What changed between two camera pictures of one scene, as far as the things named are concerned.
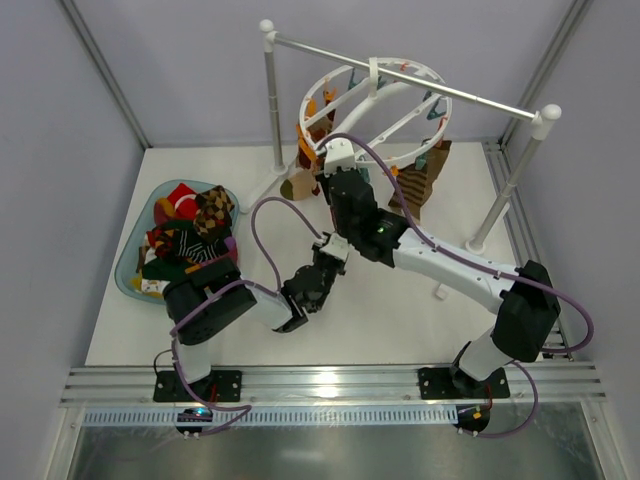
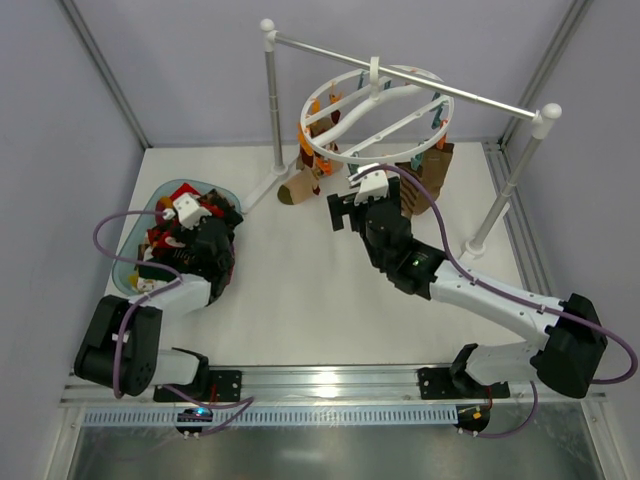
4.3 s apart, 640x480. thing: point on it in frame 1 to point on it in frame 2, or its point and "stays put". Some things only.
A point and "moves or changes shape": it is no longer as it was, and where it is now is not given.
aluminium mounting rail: [334, 386] stays put
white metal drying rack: [543, 119] stays put
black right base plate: [441, 383] stays put
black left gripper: [326, 261] to [167, 245]
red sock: [334, 217] moves or changes shape
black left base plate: [217, 386] stays put
